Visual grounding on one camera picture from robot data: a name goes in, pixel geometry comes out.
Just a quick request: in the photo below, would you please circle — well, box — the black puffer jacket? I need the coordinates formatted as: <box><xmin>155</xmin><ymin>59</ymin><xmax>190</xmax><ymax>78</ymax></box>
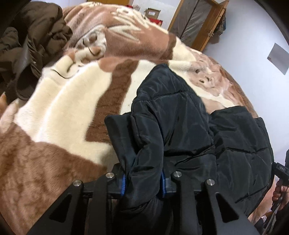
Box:
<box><xmin>105</xmin><ymin>64</ymin><xmax>274</xmax><ymax>234</ymax></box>

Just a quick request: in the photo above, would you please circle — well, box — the person's right hand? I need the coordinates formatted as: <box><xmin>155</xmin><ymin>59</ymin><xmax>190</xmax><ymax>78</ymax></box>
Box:
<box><xmin>272</xmin><ymin>179</ymin><xmax>289</xmax><ymax>211</ymax></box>

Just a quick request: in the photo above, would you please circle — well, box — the brown plush bear blanket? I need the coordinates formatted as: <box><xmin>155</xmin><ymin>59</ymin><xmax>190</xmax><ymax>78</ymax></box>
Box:
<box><xmin>1</xmin><ymin>2</ymin><xmax>257</xmax><ymax>234</ymax></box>

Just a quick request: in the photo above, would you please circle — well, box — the hanging bag on door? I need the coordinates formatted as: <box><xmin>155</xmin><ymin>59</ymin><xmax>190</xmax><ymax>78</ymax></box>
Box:
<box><xmin>214</xmin><ymin>11</ymin><xmax>226</xmax><ymax>36</ymax></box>

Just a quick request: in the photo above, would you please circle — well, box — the red gift box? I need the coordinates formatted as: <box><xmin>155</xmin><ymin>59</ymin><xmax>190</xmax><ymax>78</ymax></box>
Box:
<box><xmin>149</xmin><ymin>18</ymin><xmax>163</xmax><ymax>26</ymax></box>

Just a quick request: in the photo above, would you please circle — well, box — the wooden framed door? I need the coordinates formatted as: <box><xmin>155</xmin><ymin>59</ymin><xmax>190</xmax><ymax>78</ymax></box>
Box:
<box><xmin>168</xmin><ymin>0</ymin><xmax>229</xmax><ymax>51</ymax></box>

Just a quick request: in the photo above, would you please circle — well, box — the brown cardboard box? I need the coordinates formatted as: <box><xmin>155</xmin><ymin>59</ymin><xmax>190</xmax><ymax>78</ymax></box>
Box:
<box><xmin>144</xmin><ymin>8</ymin><xmax>161</xmax><ymax>20</ymax></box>

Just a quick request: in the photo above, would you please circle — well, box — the brown puffer coat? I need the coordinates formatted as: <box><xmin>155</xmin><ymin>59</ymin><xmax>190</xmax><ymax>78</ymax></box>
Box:
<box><xmin>1</xmin><ymin>1</ymin><xmax>72</xmax><ymax>103</ymax></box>

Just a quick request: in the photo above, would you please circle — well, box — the grey wall panel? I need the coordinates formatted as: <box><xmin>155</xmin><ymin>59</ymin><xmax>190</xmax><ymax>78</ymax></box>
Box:
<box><xmin>267</xmin><ymin>43</ymin><xmax>289</xmax><ymax>75</ymax></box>

